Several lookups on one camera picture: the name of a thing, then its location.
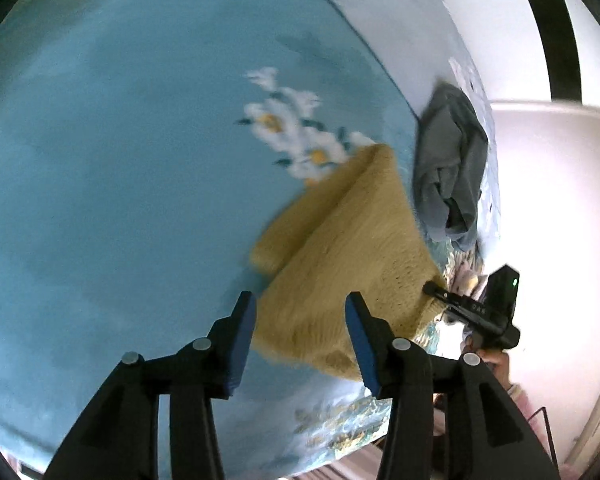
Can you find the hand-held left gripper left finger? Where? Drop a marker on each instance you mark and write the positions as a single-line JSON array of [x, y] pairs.
[[240, 340]]

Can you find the grey garment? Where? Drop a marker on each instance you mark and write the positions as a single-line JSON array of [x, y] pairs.
[[450, 165]]

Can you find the person's right forearm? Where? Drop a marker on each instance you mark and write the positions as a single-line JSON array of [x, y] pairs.
[[522, 400]]

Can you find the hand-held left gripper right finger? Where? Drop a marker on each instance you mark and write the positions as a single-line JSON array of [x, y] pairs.
[[361, 340]]

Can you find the person's right hand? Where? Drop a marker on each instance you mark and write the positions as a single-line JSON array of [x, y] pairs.
[[490, 360]]

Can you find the blue floral bed sheet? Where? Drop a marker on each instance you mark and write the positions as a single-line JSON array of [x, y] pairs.
[[155, 185]]

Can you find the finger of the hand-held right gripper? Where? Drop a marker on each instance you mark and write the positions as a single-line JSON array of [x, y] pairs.
[[442, 296]]

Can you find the yellow knitted sweater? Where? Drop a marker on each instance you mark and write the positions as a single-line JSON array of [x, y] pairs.
[[350, 260]]

